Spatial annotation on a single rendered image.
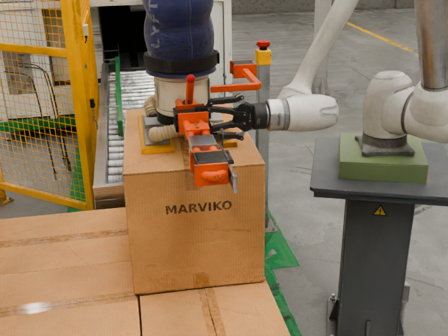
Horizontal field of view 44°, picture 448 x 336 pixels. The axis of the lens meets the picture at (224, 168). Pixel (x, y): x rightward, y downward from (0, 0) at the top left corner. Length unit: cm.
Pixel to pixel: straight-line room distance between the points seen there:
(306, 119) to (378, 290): 92
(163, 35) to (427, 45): 77
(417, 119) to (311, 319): 104
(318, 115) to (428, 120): 45
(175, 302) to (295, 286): 110
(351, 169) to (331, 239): 117
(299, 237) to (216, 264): 142
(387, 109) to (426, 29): 34
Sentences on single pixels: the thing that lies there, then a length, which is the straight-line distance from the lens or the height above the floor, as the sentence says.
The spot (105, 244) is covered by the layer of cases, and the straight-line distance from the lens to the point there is 202.
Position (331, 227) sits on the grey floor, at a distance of 320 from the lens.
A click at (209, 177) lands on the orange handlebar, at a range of 117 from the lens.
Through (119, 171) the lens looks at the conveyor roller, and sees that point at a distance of 260.
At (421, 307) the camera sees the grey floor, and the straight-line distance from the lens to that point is 269.
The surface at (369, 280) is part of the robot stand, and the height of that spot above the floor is 31.
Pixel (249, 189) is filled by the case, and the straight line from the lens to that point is 160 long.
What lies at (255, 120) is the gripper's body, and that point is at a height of 107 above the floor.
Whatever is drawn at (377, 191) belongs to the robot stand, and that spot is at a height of 75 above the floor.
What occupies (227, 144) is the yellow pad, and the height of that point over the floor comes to 96.
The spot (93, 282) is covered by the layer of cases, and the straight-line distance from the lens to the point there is 183.
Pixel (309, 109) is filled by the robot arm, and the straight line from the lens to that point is 156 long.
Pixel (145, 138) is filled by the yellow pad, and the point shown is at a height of 97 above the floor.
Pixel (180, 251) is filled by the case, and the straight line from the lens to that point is 166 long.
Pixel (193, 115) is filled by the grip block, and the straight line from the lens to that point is 151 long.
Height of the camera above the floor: 156
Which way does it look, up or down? 24 degrees down
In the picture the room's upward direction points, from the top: 1 degrees counter-clockwise
